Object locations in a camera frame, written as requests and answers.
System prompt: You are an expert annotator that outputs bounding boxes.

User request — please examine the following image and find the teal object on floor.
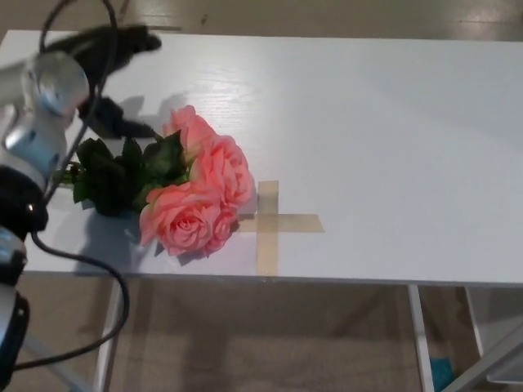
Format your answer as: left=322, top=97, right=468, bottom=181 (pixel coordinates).
left=429, top=355, right=454, bottom=381

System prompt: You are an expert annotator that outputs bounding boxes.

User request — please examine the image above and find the tan masking tape strip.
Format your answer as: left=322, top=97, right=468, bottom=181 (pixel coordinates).
left=256, top=180, right=281, bottom=277
left=238, top=213, right=326, bottom=235

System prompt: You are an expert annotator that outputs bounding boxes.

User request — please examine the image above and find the white metal table leg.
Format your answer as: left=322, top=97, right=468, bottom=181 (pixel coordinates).
left=407, top=284, right=436, bottom=392
left=92, top=281, right=124, bottom=392
left=463, top=286, right=485, bottom=357

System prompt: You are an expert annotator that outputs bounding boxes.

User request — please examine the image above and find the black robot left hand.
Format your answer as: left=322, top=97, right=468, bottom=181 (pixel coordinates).
left=42, top=23, right=164, bottom=140

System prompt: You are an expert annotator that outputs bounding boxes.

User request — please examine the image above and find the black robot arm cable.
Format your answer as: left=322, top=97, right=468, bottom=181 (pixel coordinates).
left=15, top=0, right=132, bottom=372

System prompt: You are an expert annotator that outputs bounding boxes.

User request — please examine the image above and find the grey metal frame bar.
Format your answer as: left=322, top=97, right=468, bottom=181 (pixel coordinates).
left=23, top=332, right=78, bottom=392
left=451, top=324, right=523, bottom=392

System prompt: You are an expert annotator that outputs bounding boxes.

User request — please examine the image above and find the pink rose bouquet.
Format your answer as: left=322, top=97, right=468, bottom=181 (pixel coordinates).
left=52, top=105, right=255, bottom=258

